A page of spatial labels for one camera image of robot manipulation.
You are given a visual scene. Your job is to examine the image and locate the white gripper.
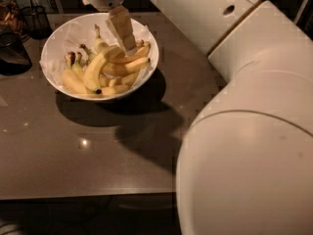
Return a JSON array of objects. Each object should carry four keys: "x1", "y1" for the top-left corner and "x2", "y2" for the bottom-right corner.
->
[{"x1": 82, "y1": 0, "x2": 137, "y2": 56}]

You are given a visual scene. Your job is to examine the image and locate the large front yellow banana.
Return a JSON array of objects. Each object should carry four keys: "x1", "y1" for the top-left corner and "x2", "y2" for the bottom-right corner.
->
[{"x1": 83, "y1": 45, "x2": 122, "y2": 94}]

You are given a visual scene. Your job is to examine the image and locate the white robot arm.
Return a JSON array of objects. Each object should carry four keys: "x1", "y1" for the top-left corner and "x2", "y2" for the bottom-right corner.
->
[{"x1": 151, "y1": 0, "x2": 313, "y2": 235}]

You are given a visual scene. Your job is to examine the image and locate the white bowl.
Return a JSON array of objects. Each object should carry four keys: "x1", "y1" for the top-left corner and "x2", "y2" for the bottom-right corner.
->
[{"x1": 39, "y1": 12, "x2": 159, "y2": 102}]

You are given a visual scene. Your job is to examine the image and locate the yellow banana bunch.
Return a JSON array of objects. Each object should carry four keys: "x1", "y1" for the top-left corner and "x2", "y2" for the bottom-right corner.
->
[{"x1": 61, "y1": 24, "x2": 151, "y2": 98}]

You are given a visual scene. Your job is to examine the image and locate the white paper bowl liner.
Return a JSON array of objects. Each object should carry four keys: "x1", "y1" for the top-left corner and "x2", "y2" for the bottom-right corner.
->
[{"x1": 38, "y1": 23, "x2": 155, "y2": 93}]

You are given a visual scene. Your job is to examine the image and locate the black mesh pen cup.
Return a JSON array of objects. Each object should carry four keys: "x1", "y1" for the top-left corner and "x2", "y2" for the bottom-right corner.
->
[{"x1": 22, "y1": 0, "x2": 52, "y2": 39}]

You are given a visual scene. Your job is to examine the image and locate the dark glass jar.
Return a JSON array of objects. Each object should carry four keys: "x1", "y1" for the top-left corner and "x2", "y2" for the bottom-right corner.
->
[{"x1": 0, "y1": 0, "x2": 28, "y2": 40}]

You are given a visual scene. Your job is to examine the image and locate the black dish at left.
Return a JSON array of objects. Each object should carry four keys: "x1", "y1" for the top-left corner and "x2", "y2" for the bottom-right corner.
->
[{"x1": 0, "y1": 32, "x2": 32, "y2": 75}]

